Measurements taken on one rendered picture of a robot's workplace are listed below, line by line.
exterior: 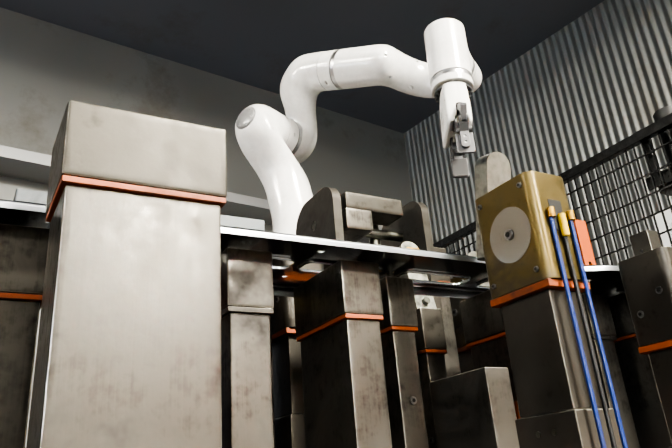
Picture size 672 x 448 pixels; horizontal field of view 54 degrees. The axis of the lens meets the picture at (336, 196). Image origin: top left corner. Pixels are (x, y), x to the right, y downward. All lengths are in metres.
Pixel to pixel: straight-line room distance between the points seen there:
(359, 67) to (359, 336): 0.84
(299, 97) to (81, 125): 1.08
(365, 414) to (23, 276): 0.35
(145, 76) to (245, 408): 3.88
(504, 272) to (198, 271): 0.35
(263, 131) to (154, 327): 1.03
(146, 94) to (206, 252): 3.89
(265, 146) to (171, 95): 2.99
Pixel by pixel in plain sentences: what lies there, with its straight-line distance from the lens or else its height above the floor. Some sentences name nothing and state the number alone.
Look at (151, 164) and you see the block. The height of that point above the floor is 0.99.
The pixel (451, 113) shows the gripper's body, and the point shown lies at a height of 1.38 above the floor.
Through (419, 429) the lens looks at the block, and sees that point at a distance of 0.78.
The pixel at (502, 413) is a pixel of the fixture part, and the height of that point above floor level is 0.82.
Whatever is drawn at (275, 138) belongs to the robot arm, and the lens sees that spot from 1.47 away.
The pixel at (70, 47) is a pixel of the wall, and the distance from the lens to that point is 4.35.
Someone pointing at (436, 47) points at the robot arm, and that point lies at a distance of 1.36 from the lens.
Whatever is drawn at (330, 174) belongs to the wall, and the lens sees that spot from 4.84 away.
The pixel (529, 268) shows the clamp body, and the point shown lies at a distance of 0.69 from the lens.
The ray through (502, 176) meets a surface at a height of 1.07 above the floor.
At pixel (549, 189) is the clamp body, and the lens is 0.72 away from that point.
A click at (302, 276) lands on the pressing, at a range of 0.81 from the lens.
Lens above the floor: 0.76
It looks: 24 degrees up
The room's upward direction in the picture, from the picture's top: 5 degrees counter-clockwise
